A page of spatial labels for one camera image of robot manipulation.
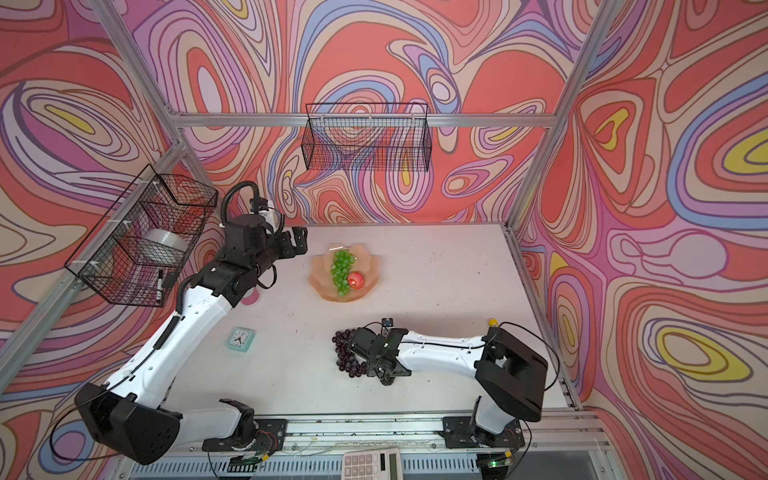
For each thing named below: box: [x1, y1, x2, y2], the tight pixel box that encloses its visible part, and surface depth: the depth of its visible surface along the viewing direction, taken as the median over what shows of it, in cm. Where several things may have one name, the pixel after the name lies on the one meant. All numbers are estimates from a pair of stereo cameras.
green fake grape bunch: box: [331, 249, 355, 297], surface depth 103 cm
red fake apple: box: [348, 271, 365, 289], surface depth 100 cm
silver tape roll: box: [143, 228, 187, 252], surface depth 75 cm
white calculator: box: [341, 448, 403, 480], surface depth 69 cm
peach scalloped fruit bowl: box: [309, 243, 381, 303], surface depth 104 cm
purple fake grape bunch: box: [332, 328, 367, 378], surface depth 84 cm
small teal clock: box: [226, 326, 256, 353], surface depth 90 cm
